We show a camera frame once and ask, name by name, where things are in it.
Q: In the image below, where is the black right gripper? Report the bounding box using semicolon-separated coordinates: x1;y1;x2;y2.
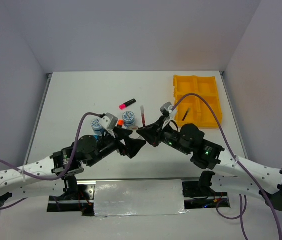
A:
136;115;190;155

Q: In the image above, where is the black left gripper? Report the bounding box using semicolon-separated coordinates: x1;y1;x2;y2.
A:
86;125;146;167

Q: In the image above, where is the red gel pen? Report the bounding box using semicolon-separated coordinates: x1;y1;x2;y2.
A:
140;105;146;128

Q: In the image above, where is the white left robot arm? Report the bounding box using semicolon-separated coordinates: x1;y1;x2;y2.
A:
0;127;146;210

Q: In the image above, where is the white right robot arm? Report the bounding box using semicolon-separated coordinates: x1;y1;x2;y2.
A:
137;118;282;212

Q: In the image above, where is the orange highlighter marker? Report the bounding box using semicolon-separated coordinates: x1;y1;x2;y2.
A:
117;119;124;128

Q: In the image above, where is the blue paint jar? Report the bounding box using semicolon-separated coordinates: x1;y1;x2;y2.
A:
122;111;135;128
90;118;104;136

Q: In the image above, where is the pink highlighter marker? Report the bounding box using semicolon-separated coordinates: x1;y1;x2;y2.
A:
119;98;136;110

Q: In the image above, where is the yellow compartment tray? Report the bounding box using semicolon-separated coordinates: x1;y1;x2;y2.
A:
173;75;222;128

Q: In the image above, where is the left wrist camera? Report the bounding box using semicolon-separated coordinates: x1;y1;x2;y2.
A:
99;113;118;137

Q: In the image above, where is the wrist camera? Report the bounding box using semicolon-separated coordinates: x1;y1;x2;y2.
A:
160;102;177;121
99;113;118;137

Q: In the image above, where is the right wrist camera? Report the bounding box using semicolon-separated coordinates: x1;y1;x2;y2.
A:
160;102;177;121

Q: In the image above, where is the right table aluminium rail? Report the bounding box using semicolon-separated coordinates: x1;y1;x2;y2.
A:
219;71;248;158

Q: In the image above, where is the table aluminium rail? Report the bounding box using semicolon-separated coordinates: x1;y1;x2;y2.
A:
219;71;248;158
29;72;52;148

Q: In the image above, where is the left table aluminium rail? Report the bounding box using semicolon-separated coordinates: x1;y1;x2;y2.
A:
29;72;52;148

